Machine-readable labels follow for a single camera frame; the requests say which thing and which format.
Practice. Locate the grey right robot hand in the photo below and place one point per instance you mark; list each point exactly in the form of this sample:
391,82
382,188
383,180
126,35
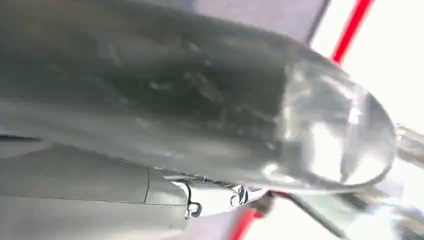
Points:
172,99

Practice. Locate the grey flat panel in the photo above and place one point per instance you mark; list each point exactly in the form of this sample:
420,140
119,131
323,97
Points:
265,15

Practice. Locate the red tape stripe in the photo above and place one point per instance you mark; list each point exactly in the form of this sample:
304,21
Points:
351,29

